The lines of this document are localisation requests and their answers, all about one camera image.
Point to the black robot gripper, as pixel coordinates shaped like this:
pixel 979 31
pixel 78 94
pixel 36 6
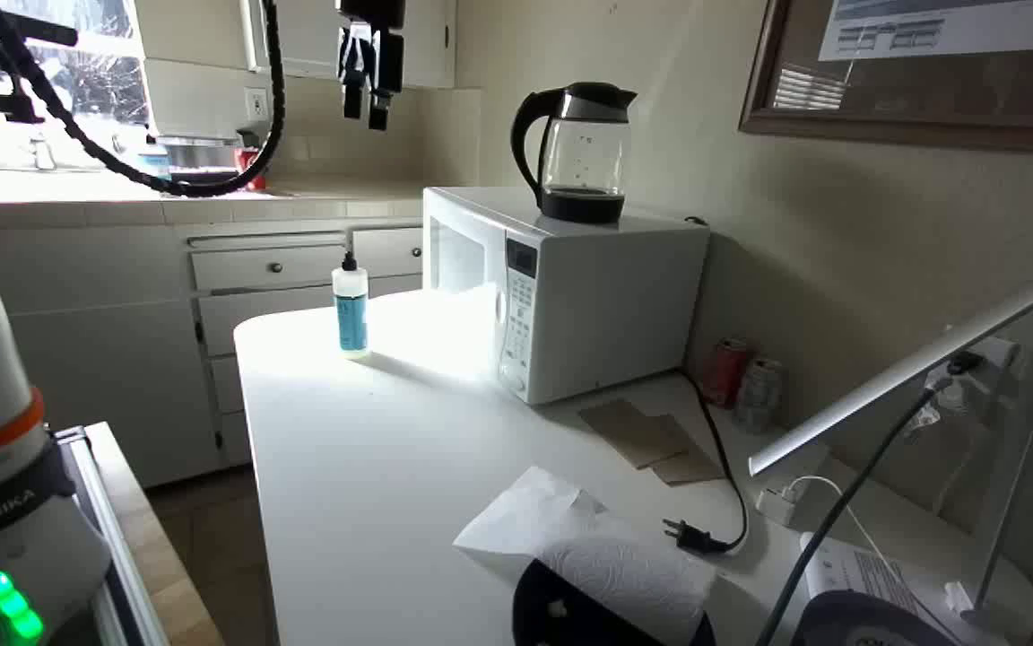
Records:
pixel 372 55

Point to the white bottle with blue label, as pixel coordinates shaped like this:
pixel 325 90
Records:
pixel 348 302

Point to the white microwave oven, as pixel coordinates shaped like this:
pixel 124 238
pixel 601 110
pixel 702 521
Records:
pixel 574 306

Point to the black glass electric kettle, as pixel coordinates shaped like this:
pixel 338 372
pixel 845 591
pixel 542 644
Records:
pixel 570 150

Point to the white kitchen cabinet drawers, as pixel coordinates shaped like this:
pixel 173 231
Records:
pixel 128 309

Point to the red soda can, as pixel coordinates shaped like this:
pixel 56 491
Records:
pixel 727 372

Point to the brown cardboard piece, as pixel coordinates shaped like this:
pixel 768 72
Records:
pixel 650 444

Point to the white paper towel sheet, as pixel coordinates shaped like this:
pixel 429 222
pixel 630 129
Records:
pixel 574 537

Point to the silver soda can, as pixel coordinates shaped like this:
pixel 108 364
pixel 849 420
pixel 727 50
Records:
pixel 760 397

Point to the silver monitor stand frame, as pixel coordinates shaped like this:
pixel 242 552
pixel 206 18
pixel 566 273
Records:
pixel 977 372

